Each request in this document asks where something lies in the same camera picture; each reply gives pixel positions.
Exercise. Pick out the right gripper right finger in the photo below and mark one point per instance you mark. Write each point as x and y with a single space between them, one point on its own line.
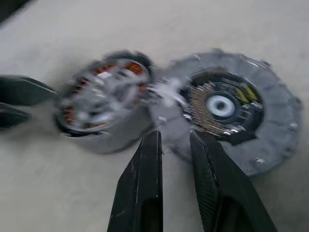
229 198

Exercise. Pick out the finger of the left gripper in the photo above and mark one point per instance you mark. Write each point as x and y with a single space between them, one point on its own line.
24 90
13 116

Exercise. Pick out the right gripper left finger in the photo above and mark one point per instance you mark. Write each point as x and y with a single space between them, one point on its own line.
137 188

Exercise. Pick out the motor stator with copper windings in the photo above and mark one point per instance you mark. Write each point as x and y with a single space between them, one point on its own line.
113 145

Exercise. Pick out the silver spoked rotor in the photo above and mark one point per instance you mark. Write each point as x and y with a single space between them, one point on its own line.
96 101

